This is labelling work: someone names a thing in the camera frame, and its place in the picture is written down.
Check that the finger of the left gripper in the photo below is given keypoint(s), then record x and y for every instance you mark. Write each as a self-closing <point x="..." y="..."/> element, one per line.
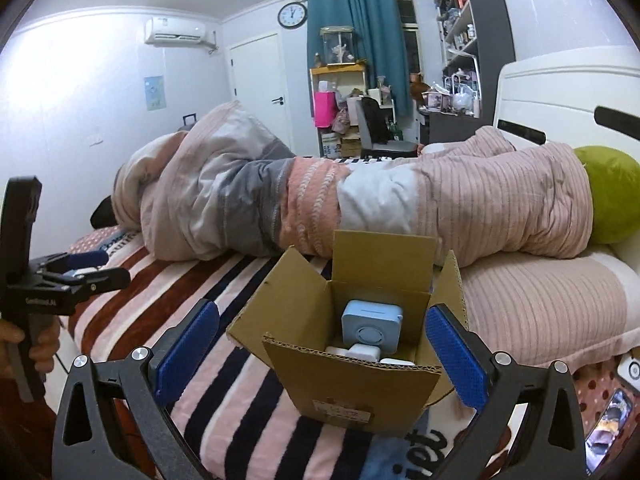
<point x="72" y="261"/>
<point x="85" y="284"/>

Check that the grey chair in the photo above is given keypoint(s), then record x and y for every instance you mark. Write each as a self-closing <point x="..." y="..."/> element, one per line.
<point x="377" y="140"/>

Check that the air conditioner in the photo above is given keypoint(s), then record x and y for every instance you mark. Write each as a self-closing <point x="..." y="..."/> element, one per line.
<point x="166" y="31"/>

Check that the white earbuds case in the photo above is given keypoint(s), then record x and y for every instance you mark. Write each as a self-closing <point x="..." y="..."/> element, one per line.
<point x="396" y="362"/>

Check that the white and gold box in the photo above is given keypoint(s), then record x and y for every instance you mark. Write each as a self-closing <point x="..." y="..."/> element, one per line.
<point x="362" y="352"/>

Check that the yellow white shelf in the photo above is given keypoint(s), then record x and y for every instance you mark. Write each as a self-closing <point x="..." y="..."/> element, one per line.
<point x="346" y="81"/>

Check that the brown cardboard box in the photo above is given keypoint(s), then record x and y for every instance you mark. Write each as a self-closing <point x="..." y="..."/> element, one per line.
<point x="295" y="314"/>

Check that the wall clock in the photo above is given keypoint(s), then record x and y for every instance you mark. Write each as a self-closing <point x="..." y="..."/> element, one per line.
<point x="292" y="15"/>

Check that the white door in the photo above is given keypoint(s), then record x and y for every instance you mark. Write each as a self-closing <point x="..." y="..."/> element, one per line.
<point x="258" y="82"/>

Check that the glass display case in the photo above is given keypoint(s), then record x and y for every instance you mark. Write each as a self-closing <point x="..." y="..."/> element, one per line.
<point x="337" y="45"/>

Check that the left hand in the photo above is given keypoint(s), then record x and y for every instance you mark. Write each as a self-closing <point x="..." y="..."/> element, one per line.
<point x="42" y="352"/>

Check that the pink striped pillow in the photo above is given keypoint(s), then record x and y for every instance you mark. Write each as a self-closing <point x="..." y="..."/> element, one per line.
<point x="580" y="311"/>

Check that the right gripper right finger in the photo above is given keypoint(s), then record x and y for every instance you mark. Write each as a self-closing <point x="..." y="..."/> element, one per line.
<point x="465" y="358"/>

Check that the blue wall poster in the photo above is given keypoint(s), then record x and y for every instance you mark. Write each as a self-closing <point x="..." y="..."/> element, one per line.
<point x="154" y="90"/>

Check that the striped plush blanket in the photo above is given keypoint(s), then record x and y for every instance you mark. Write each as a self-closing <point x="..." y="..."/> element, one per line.
<point x="234" y="413"/>

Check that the light blue square device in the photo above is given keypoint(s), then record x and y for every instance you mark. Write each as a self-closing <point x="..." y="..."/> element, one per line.
<point x="372" y="323"/>

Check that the patchwork grey pink quilt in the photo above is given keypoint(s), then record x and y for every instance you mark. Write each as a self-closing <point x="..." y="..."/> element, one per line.
<point x="228" y="183"/>

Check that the smartphone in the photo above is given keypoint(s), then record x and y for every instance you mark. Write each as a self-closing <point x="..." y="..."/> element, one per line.
<point x="608" y="428"/>

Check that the teal curtain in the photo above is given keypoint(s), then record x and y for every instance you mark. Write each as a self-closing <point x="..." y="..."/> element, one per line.
<point x="378" y="41"/>

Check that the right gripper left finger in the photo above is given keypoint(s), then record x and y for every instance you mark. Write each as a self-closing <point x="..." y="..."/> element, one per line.
<point x="178" y="354"/>

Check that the black shelf unit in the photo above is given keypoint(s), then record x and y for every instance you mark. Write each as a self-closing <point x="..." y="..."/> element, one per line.
<point x="475" y="43"/>

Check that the white headboard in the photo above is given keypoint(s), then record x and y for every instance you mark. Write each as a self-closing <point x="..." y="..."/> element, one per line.
<point x="585" y="96"/>

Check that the pink bag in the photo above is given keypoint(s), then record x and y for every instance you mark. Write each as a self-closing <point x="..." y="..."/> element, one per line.
<point x="325" y="109"/>

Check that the green pillow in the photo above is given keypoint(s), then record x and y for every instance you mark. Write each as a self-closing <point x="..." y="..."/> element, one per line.
<point x="614" y="184"/>

